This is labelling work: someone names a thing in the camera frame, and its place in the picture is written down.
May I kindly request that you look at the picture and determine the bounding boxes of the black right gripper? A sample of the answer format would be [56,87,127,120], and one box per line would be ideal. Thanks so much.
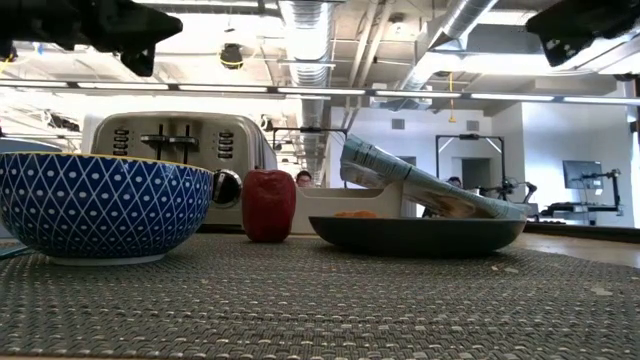
[525,0,640,69]

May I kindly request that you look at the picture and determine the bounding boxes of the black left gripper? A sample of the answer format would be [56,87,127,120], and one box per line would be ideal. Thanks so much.
[0,0,184,78]

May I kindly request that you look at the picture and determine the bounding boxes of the red apple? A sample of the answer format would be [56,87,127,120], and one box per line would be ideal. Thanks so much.
[241,168,298,245]

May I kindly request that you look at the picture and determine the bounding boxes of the cinnamon squares cereal bag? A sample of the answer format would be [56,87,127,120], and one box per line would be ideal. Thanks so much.
[339,133,529,222]

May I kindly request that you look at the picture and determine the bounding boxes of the teal spoon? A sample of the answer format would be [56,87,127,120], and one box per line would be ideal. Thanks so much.
[0,240,32,260]

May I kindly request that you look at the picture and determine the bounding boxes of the bagel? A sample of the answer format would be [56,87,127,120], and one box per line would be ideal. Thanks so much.
[333,209,381,220]

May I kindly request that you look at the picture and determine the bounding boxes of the silver four-slot toaster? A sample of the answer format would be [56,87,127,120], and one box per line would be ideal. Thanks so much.
[91,111,279,234]

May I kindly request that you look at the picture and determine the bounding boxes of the computer monitor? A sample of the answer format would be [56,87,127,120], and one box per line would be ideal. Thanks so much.
[562,159,605,190]

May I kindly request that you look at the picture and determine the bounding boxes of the blue white patterned bowl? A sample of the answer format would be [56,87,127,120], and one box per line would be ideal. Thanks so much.
[0,152,215,266]

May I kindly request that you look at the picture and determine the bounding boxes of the long led light bar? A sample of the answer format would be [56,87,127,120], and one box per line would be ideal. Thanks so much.
[0,79,640,105]

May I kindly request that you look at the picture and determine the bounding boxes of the dark round plate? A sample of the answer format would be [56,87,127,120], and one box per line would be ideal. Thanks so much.
[308,215,527,259]

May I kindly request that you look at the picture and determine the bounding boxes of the light grey plastic tray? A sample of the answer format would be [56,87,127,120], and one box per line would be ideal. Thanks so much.
[289,181,417,235]

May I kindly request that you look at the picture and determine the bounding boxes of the grey woven placemat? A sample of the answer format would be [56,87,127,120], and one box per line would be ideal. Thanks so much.
[0,233,640,359]

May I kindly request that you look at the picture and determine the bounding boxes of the yellow hanging cable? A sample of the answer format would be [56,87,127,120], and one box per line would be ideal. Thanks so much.
[446,72,459,124]

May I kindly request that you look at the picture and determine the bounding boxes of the black metal frame stand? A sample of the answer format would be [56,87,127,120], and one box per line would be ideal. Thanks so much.
[434,133,507,189]
[269,126,350,189]

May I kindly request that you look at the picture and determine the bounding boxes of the black aluminium table frame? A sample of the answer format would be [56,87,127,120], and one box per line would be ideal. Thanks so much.
[522,222,640,245]

